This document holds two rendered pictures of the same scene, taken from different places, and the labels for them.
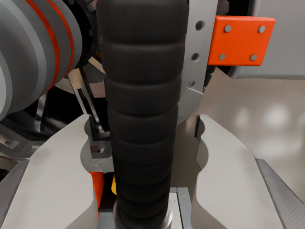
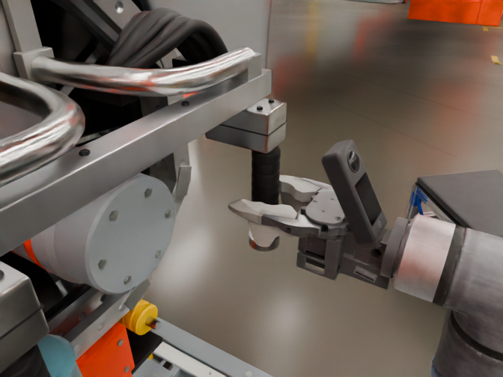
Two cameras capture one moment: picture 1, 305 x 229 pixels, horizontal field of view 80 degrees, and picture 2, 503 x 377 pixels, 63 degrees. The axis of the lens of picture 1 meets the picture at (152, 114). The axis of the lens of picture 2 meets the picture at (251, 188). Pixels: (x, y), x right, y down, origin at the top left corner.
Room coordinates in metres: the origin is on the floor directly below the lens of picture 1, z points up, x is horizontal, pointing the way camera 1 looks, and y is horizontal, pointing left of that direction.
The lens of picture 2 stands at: (-0.15, 0.40, 1.12)
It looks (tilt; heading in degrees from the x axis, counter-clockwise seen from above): 32 degrees down; 303
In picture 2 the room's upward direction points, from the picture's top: straight up
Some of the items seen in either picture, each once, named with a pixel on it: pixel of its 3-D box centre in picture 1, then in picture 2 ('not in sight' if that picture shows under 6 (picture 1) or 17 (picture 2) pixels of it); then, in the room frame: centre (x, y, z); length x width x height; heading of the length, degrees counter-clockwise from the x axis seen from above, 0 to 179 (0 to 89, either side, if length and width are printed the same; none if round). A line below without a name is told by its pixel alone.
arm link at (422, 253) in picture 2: not in sight; (421, 254); (-0.12, -0.01, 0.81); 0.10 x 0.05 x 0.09; 93
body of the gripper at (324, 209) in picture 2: not in sight; (349, 238); (-0.03, 0.00, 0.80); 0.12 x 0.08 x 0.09; 3
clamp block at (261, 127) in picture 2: not in sight; (245, 119); (0.11, 0.01, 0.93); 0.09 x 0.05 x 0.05; 3
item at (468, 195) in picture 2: not in sight; (476, 237); (-0.19, -1.06, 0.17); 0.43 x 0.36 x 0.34; 133
